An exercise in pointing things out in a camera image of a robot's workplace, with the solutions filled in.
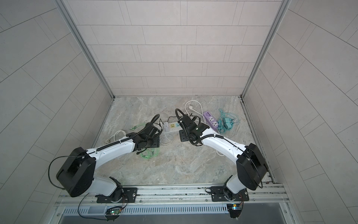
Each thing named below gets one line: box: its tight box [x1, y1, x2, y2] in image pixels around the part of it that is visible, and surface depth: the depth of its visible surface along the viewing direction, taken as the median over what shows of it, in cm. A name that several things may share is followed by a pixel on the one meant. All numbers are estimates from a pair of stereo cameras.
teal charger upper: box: [222, 117, 235, 124], surface depth 101 cm
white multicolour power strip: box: [165, 121, 183, 133], surface depth 96 cm
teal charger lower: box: [223, 122, 232, 130], surface depth 98 cm
